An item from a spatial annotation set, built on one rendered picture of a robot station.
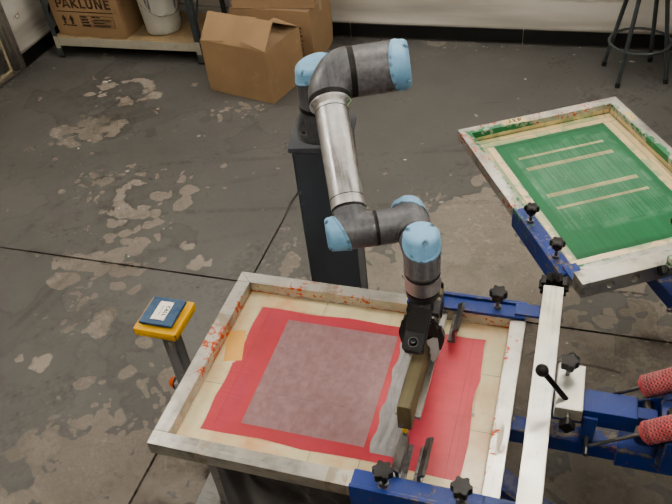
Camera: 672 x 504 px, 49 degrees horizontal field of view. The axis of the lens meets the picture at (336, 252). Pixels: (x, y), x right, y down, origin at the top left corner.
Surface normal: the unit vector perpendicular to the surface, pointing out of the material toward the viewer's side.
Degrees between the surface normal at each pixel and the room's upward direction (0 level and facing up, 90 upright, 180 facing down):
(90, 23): 91
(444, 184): 0
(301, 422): 0
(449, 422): 0
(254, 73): 90
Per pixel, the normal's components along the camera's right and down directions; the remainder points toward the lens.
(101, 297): -0.09, -0.75
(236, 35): -0.44, -0.05
